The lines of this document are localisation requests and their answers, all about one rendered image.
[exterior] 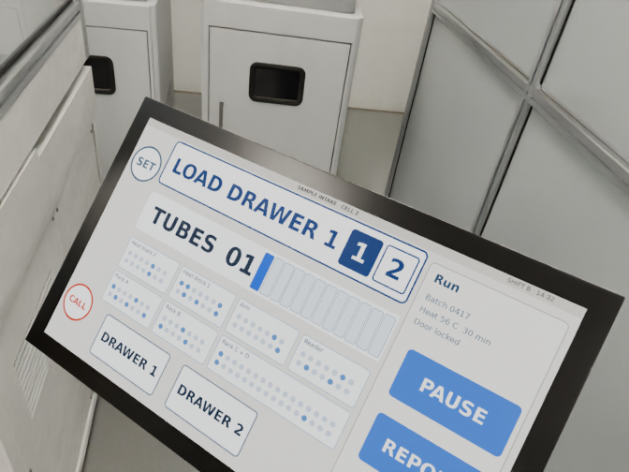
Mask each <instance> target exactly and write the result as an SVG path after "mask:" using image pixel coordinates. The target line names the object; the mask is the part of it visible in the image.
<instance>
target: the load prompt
mask: <svg viewBox="0 0 629 472"><path fill-rule="evenodd" d="M157 183H159V184H161V185H163V186H165V187H167V188H169V189H171V190H173V191H175V192H177V193H179V194H181V195H183V196H185V197H187V198H189V199H191V200H193V201H195V202H197V203H199V204H201V205H203V206H205V207H207V208H209V209H211V210H213V211H215V212H217V213H219V214H221V215H223V216H225V217H227V218H229V219H231V220H233V221H235V222H237V223H239V224H241V225H243V226H245V227H247V228H249V229H251V230H253V231H255V232H257V233H259V234H261V235H263V236H265V237H267V238H269V239H271V240H273V241H275V242H277V243H279V244H281V245H283V246H285V247H287V248H289V249H291V250H293V251H295V252H297V253H299V254H301V255H303V256H305V257H307V258H309V259H311V260H313V261H315V262H317V263H319V264H321V265H323V266H325V267H327V268H329V269H331V270H333V271H335V272H336V273H339V274H341V275H343V276H345V277H347V278H349V279H351V280H353V281H355V282H357V283H359V284H361V285H363V286H364V287H366V288H369V289H371V290H373V291H375V292H377V293H379V294H381V295H383V296H385V297H387V298H389V299H391V300H392V301H394V302H397V303H399V304H401V305H403V306H406V304H407V302H408V300H409V298H410V296H411V294H412V292H413V289H414V287H415V285H416V283H417V280H418V278H419V277H420V275H421V273H422V271H423V269H424V267H425V264H426V262H427V260H428V258H429V256H430V254H431V253H430V252H428V251H425V250H423V249H421V248H419V247H417V246H414V245H412V244H410V243H407V242H405V241H403V240H401V239H398V238H396V237H394V236H392V235H389V234H387V233H385V232H384V231H382V230H379V229H376V228H374V227H371V226H369V225H367V224H365V223H362V222H360V221H358V220H357V219H354V218H352V217H350V216H348V215H346V214H342V213H340V212H338V211H335V210H333V209H331V208H330V207H327V206H325V205H323V204H321V203H318V202H316V201H314V200H312V199H308V198H306V197H304V196H303V195H300V194H298V193H296V192H294V191H291V190H289V189H287V188H285V187H282V186H280V185H278V184H276V183H273V182H271V181H269V180H267V179H264V178H262V177H260V176H258V175H255V174H253V173H252V172H250V171H248V170H244V169H242V168H240V167H237V166H235V165H233V164H231V163H228V162H226V161H225V160H223V159H220V158H218V157H216V156H214V155H210V154H208V153H206V152H204V151H201V150H199V149H198V148H196V147H193V146H191V145H189V144H187V143H184V142H182V141H180V140H177V141H176V143H175V145H174V148H173V150H172V152H171V154H170V156H169V158H168V161H167V163H166V165H165V167H164V168H163V170H162V172H161V174H160V176H159V178H158V180H157Z"/></svg>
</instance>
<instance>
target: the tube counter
mask: <svg viewBox="0 0 629 472"><path fill-rule="evenodd" d="M216 272H217V273H219V274H221V275H223V276H224V277H226V278H227V279H229V280H231V281H233V282H235V283H236V284H238V285H240V286H242V287H244V288H246V289H248V290H250V291H252V292H253V293H255V294H256V295H258V296H260V297H261V298H263V299H265V300H267V301H269V302H271V303H273V304H275V305H277V306H278V307H280V308H282V309H284V310H286V311H287V312H288V313H290V314H292V315H294V316H295V317H298V318H300V319H302V320H303V321H305V322H307V323H309V324H311V325H312V326H314V327H316V328H318V329H319V330H320V331H322V332H325V333H327V334H328V335H330V336H332V337H334V338H336V339H337V340H339V341H341V342H343V343H345V344H346V345H348V346H350V347H352V348H354V349H355V350H357V351H359V352H361V353H362V354H364V355H366V356H368V357H370V358H371V359H373V360H375V361H379V360H380V358H381V356H382V354H383V352H384V350H385V348H386V346H387V344H388V340H389V338H390V336H391V335H392V333H393V331H394V329H395V327H396V325H397V323H398V321H399V319H400V317H399V316H397V315H395V314H393V313H391V312H389V311H388V310H386V309H384V308H382V307H380V306H378V305H376V304H375V303H373V302H370V301H368V300H366V299H364V298H362V297H360V296H359V295H357V294H355V293H353V292H351V291H349V290H347V289H345V288H342V287H340V286H338V285H336V284H334V283H332V282H330V281H329V280H327V279H326V278H324V277H322V276H320V275H318V274H316V273H313V272H311V271H309V270H307V269H305V268H303V267H301V266H300V265H298V264H296V263H294V262H292V261H290V260H288V259H286V258H283V257H281V256H279V255H278V254H276V253H274V252H272V251H270V250H269V249H267V248H265V247H263V246H261V245H259V244H257V243H254V242H252V241H250V240H248V239H246V238H244V237H242V236H241V235H239V234H237V233H234V235H233V237H232V239H231V241H230V243H229V245H228V247H227V250H226V252H225V254H224V256H223V258H222V260H221V262H220V264H219V266H218V268H217V270H216Z"/></svg>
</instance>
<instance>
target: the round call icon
mask: <svg viewBox="0 0 629 472"><path fill-rule="evenodd" d="M99 294H100V292H98V291H97V290H95V289H94V288H92V287H90V286H88V285H87V284H85V283H84V282H82V281H81V280H80V279H79V278H77V277H76V276H74V275H73V277H72V279H71V281H70V283H69V285H68V287H67V289H66V292H65V294H64V296H63V299H62V300H61V302H60V304H59V306H58V308H57V310H56V311H57V312H58V313H59V314H61V315H62V316H64V317H66V318H67V319H68V320H70V321H71V322H73V323H74V324H76V325H77V326H78V327H80V328H81V329H83V327H84V325H85V323H86V321H87V319H88V317H89V316H90V313H91V311H92V309H93V307H94V305H95V302H96V300H97V298H98V296H99Z"/></svg>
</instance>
